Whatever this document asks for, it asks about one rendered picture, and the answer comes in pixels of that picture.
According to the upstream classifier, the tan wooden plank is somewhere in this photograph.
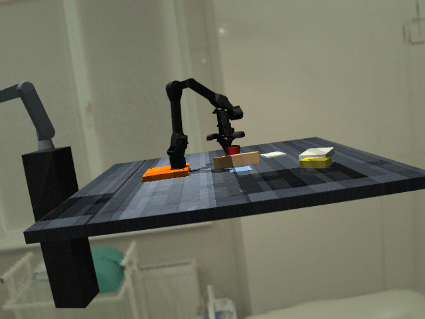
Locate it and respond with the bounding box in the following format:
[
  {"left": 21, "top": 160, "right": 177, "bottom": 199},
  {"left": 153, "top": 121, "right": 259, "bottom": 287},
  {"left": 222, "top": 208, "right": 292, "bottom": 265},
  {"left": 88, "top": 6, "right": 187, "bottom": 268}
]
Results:
[{"left": 213, "top": 152, "right": 260, "bottom": 169}]

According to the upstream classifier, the yellow rectangular block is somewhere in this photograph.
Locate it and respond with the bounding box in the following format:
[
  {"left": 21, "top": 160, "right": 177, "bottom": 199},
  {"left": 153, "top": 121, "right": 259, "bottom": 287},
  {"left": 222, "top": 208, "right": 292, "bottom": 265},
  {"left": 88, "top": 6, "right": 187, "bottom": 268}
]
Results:
[{"left": 299, "top": 157, "right": 332, "bottom": 168}]

